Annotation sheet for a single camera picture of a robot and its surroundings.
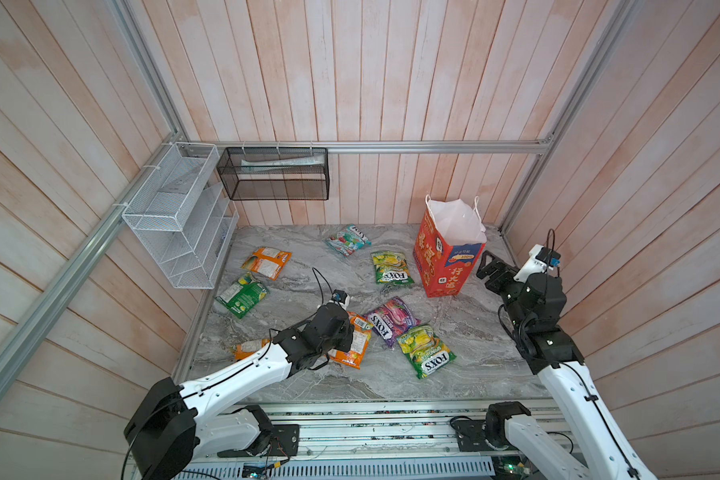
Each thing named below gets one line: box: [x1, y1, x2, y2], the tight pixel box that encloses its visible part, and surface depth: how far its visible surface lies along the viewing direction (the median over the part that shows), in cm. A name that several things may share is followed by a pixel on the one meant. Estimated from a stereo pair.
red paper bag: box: [413, 194, 487, 298], surface depth 94 cm
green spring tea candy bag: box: [370, 251, 415, 285], surface depth 106 cm
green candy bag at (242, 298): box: [214, 271, 270, 319], surface depth 100 cm
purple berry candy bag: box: [366, 296, 422, 348], surface depth 94 cm
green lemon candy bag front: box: [396, 324, 457, 379], surface depth 87 cm
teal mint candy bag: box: [326, 224, 372, 258], surface depth 116 cm
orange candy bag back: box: [241, 247, 292, 281], surface depth 109 cm
